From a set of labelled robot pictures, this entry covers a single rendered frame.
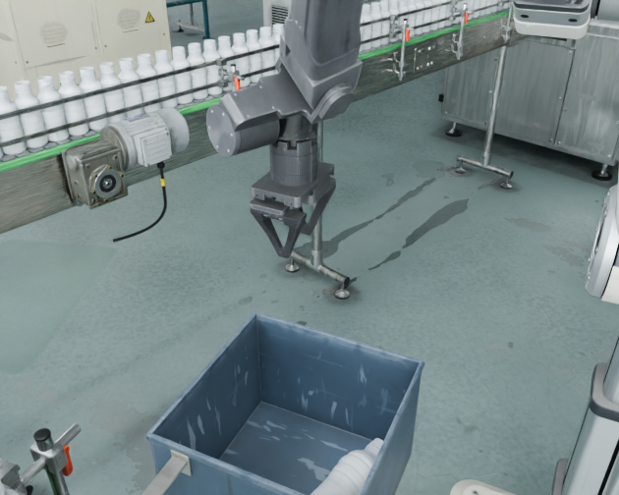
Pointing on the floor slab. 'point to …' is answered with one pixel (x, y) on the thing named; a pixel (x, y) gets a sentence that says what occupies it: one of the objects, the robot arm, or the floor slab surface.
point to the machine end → (552, 91)
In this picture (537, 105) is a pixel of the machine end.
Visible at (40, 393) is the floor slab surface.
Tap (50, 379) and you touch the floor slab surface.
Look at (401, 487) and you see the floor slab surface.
